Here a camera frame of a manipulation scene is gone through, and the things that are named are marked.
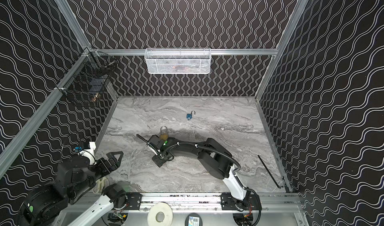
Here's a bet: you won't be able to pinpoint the small blue padlock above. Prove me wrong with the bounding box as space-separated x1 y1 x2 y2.
186 110 196 120

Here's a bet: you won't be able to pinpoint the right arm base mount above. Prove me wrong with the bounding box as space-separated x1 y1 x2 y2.
220 191 261 212

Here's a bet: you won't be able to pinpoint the large brass padlock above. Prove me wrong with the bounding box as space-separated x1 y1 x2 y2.
159 126 169 141

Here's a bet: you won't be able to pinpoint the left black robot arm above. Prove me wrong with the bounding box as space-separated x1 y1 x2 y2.
18 151 128 226

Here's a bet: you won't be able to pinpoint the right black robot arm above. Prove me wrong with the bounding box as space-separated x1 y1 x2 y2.
142 135 259 211

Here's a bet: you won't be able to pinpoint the black round labelled puck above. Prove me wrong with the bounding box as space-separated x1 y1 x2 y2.
185 213 203 226

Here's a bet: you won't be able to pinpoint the black rod on table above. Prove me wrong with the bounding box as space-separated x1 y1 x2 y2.
258 155 284 189

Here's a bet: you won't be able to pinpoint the scissors with pale handles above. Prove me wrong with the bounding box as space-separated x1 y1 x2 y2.
92 177 110 194

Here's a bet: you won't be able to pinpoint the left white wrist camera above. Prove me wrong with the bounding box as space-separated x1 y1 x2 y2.
75 141 97 165

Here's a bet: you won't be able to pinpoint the white tape roll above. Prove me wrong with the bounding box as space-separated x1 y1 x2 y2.
147 203 173 226

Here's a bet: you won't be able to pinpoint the black wire mesh basket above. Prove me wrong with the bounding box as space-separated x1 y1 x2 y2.
58 48 118 108

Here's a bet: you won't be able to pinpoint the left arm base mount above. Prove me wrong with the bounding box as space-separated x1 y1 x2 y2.
102 193 142 211

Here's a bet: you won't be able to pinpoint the white wire mesh basket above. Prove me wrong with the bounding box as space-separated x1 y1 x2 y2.
145 48 212 74

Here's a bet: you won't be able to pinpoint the black corrugated cable conduit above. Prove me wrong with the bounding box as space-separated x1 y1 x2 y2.
161 141 242 173

